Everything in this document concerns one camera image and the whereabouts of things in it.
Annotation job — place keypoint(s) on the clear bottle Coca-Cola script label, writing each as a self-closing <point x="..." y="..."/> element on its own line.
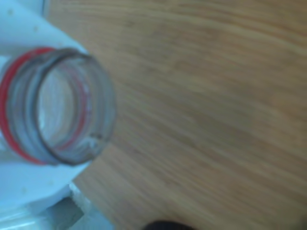
<point x="62" y="105"/>

